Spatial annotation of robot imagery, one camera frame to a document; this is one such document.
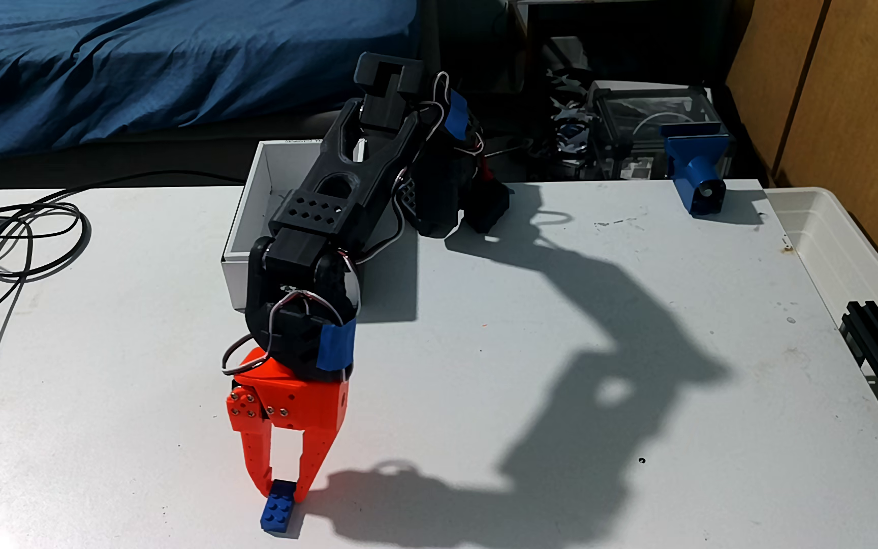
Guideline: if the white plastic bin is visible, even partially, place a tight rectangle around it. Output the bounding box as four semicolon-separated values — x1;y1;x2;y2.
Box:
764;187;878;359

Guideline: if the brown wooden cabinet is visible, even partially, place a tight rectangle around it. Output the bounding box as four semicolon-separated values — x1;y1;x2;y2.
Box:
724;0;878;314

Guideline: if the blue bed blanket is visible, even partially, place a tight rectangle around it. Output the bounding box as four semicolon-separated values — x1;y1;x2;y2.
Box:
0;0;419;165

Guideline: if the clear-walled black enclosure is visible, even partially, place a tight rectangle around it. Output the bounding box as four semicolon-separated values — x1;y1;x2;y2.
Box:
586;80;734;182

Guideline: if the grey bed base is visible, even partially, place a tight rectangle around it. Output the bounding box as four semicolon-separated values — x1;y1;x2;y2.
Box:
0;101;419;190

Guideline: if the blue printed clamp mount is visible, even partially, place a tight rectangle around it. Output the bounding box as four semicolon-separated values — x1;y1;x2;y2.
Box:
661;126;732;218

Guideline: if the black cable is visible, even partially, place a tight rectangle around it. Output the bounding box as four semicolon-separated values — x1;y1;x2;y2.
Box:
0;169;248;443

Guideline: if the white cardboard box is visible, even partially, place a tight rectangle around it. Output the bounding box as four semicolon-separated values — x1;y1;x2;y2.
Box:
221;139;368;311

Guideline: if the blue toy brick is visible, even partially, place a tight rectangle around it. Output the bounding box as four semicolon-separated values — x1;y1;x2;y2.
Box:
259;479;297;534

